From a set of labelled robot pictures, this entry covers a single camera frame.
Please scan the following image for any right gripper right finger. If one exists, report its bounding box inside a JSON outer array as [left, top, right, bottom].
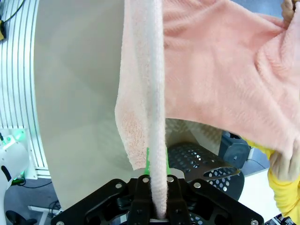
[[165, 147, 264, 225]]

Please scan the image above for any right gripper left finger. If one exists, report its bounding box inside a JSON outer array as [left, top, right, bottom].
[[50, 147, 155, 225]]

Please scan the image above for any pink terry towel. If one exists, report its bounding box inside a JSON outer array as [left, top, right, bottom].
[[114, 0, 300, 220]]

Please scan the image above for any person's left forearm yellow sleeve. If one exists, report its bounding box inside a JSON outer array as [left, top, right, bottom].
[[241, 137, 300, 220]]

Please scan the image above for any person's left hand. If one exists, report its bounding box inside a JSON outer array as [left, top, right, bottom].
[[269, 150, 300, 183]]

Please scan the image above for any person's right hand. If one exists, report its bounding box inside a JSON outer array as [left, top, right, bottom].
[[280, 0, 297, 28]]

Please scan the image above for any dark plastic laundry basket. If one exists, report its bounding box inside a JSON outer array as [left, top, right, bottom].
[[167, 142, 245, 207]]

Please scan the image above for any dark grey box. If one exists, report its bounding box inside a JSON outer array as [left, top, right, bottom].
[[219, 130, 251, 170]]

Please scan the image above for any white side table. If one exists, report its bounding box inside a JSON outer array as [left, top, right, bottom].
[[236, 161, 282, 224]]

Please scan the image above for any aluminium profile frame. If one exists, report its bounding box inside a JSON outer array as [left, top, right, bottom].
[[0, 0, 49, 180]]

